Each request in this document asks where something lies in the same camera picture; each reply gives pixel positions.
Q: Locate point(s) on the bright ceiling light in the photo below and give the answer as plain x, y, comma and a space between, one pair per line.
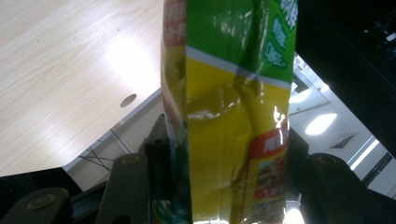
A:
320, 123

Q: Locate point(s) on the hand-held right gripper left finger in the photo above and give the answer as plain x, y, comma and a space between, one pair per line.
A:
157, 161

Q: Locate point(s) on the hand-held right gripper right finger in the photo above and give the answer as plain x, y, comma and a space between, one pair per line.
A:
297, 161

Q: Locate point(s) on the black curtain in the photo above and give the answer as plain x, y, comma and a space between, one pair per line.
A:
351, 56

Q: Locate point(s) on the ceiling vent grille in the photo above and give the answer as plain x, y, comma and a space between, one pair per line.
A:
344, 140

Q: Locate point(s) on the yellow green seasoning bag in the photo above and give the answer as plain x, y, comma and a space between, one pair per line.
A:
230, 112

